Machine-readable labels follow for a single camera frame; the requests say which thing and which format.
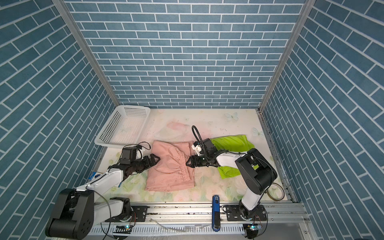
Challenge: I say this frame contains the blue handheld tool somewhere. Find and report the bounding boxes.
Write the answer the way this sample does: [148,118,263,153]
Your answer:
[212,195,221,232]

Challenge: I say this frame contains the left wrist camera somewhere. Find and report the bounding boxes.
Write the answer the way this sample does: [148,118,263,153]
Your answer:
[119,147,143,165]

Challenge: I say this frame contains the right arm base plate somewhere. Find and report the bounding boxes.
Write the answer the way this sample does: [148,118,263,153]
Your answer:
[222,205,268,222]

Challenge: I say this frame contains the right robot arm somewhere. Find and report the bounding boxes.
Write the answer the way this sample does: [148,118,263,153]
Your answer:
[186,139,278,212]

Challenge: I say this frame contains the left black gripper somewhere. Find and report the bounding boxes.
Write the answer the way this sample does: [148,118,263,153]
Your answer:
[130,153,161,173]

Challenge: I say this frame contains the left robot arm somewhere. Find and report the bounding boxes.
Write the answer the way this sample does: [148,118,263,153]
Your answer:
[45,154,160,240]

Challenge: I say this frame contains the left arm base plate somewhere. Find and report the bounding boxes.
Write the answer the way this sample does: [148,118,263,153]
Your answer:
[105,206,149,223]

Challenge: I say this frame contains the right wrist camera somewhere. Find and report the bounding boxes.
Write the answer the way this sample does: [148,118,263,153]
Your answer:
[192,142,203,156]

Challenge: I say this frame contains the neon green shorts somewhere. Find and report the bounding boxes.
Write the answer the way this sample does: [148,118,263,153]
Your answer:
[211,135,255,179]

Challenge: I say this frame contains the white slotted cable duct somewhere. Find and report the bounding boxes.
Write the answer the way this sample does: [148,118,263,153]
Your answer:
[88,224,245,237]

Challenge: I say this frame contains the aluminium front rail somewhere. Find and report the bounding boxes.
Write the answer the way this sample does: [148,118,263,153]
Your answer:
[89,202,310,226]

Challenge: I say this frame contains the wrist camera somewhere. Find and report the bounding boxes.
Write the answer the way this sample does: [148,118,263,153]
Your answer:
[119,147,143,165]
[192,142,203,156]

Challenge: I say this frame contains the brown tape roll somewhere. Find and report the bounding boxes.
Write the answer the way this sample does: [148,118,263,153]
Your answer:
[266,183,285,202]

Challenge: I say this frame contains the pink shorts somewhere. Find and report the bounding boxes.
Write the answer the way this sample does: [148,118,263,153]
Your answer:
[145,141,195,192]

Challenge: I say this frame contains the white plastic basket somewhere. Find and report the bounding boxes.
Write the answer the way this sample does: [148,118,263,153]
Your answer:
[94,105,151,148]

